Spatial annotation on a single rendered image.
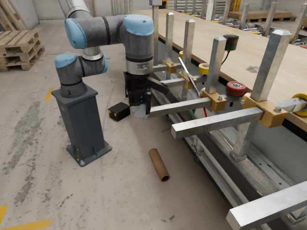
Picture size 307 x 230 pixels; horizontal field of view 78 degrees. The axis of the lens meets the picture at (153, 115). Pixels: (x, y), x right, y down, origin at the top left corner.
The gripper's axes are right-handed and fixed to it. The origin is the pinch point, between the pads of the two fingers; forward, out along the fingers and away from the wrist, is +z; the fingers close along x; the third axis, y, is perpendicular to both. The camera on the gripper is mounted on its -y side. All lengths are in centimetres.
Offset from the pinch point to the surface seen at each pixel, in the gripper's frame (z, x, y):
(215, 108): -1.5, 4.8, -29.3
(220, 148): 12.3, 15.0, -28.4
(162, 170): 75, -28, -21
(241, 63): -8, -24, -64
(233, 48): -24.7, -1.3, -35.9
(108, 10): 47, -795, -82
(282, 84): -8, 5, -63
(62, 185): 84, -45, 54
